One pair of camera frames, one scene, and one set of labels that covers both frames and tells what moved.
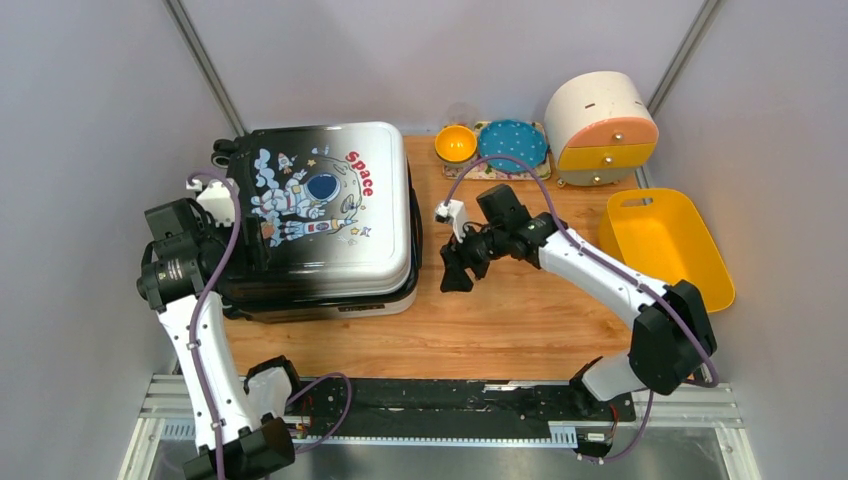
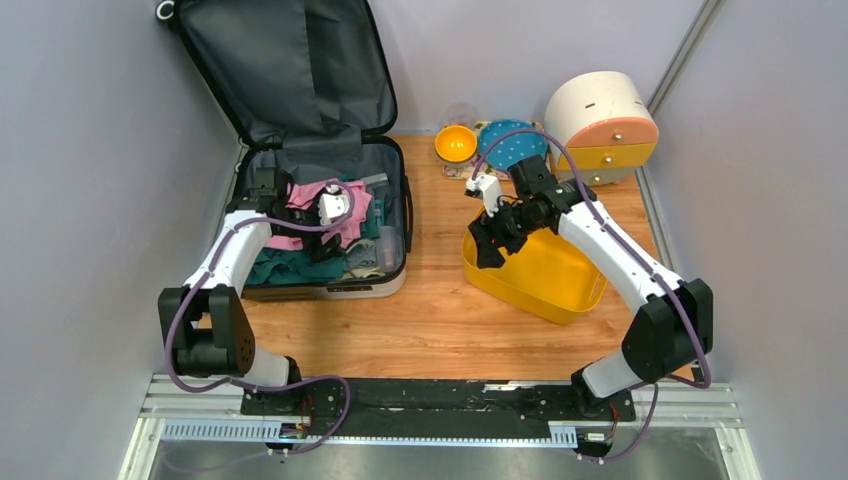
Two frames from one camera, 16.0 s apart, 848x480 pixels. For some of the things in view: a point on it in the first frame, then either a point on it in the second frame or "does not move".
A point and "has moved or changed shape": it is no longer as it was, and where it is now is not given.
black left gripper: [251, 256] -> [330, 250]
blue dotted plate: [517, 138] does not move
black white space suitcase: [330, 223] has moved or changed shape
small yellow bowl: [455, 146] does not move
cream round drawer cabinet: [599, 128] does not move
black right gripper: [455, 278] -> [488, 252]
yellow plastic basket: [659, 233] -> [546, 272]
